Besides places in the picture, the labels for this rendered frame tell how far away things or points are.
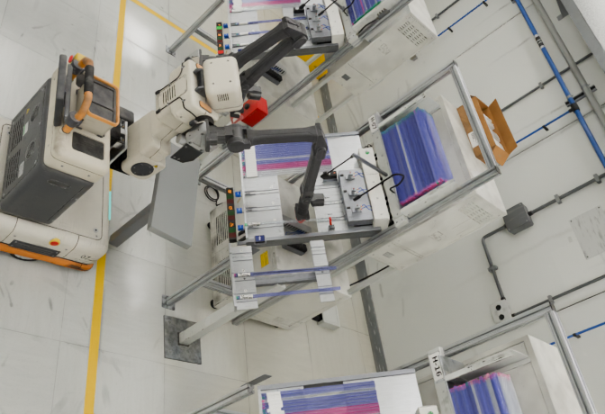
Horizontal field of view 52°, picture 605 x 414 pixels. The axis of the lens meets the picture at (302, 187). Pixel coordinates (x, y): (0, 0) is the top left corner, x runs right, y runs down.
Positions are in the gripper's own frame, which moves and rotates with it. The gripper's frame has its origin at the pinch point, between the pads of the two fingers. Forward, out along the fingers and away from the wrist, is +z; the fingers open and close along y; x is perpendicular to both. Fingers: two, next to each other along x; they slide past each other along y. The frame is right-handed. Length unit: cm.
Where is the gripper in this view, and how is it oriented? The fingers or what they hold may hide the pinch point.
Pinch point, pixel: (300, 220)
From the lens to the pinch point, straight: 326.5
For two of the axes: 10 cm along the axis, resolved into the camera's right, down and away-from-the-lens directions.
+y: -1.3, -7.9, 5.9
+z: -1.2, 6.1, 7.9
